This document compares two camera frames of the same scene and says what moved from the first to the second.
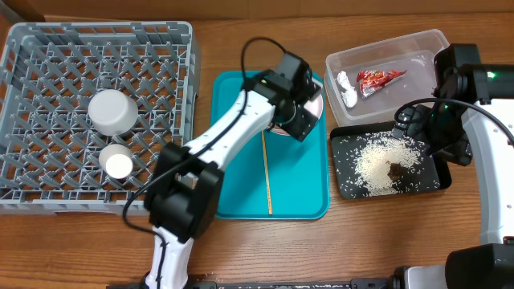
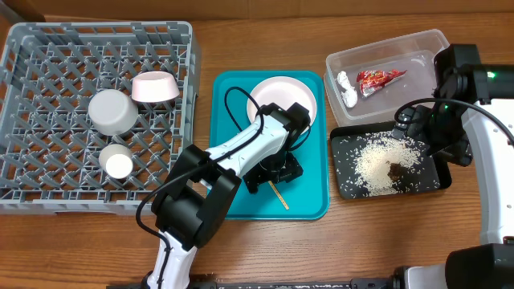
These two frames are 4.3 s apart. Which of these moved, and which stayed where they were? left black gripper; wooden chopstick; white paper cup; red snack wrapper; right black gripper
Moved: left black gripper; wooden chopstick
Stayed: right black gripper; white paper cup; red snack wrapper
